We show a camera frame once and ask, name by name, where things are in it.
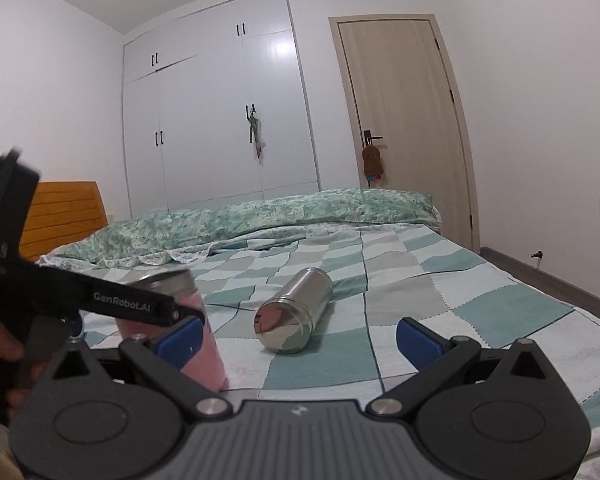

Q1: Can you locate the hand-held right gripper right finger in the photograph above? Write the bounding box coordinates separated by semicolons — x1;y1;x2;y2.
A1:
369;316;570;417

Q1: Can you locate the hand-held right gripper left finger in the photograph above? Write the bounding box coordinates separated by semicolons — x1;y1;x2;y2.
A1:
36;317;234;417

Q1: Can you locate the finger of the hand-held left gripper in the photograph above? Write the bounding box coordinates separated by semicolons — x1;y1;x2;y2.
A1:
76;280;207;328

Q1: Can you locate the pink cup with steel lid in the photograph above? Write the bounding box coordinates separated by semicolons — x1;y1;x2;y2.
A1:
117;267;229;394

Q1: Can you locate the stainless steel cup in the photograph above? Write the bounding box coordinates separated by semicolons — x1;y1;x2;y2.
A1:
253;267;335;356

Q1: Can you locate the person's left hand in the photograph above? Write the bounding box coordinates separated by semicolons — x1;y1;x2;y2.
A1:
0;310;35;413

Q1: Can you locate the checkered bed sheet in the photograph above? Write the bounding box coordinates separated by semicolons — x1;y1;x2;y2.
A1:
55;222;600;480

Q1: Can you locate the wooden headboard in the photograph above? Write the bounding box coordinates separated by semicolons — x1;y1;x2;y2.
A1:
0;181;107;263

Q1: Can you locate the green floral quilt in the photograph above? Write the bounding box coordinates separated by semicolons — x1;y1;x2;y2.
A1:
35;187;442;267

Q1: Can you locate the brown hanging pouch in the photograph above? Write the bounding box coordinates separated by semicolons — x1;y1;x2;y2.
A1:
361;144;385;189

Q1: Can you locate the white wardrobe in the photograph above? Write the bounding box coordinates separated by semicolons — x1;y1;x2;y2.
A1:
122;0;323;221

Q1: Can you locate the beige door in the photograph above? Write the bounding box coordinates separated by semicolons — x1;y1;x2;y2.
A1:
328;15;482;254

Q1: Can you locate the hanging charm on wardrobe handle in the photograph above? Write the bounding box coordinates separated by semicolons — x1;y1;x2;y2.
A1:
247;104;267;166

